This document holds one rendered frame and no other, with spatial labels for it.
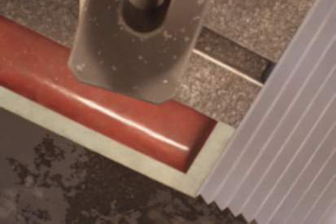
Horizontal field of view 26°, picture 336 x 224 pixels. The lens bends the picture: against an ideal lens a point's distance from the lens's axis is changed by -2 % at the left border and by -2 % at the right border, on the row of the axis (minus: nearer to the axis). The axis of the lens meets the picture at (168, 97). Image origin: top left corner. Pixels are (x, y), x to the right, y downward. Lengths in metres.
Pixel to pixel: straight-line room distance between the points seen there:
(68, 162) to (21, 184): 0.12
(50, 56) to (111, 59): 0.28
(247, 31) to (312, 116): 0.08
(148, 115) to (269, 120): 0.09
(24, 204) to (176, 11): 1.32
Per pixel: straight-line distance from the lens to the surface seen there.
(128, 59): 0.25
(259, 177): 0.54
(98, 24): 0.25
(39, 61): 0.53
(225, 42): 0.51
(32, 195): 1.54
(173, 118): 0.54
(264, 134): 0.53
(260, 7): 0.49
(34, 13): 0.50
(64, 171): 1.50
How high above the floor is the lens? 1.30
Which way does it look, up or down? 67 degrees down
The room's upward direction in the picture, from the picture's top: 179 degrees counter-clockwise
